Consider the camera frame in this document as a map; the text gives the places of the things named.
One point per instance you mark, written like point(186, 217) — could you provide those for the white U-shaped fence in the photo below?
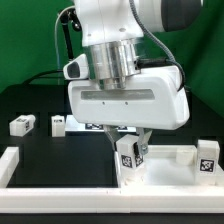
point(163, 199)

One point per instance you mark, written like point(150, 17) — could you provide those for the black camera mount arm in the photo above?
point(69, 18)

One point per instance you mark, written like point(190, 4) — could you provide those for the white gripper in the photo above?
point(151, 99)

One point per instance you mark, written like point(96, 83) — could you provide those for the white plate with markers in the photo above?
point(73, 126)

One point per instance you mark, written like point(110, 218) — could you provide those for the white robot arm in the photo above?
point(116, 86)

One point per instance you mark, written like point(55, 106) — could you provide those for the white square tabletop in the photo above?
point(169, 165)

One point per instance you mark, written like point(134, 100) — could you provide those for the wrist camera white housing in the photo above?
point(76, 68)

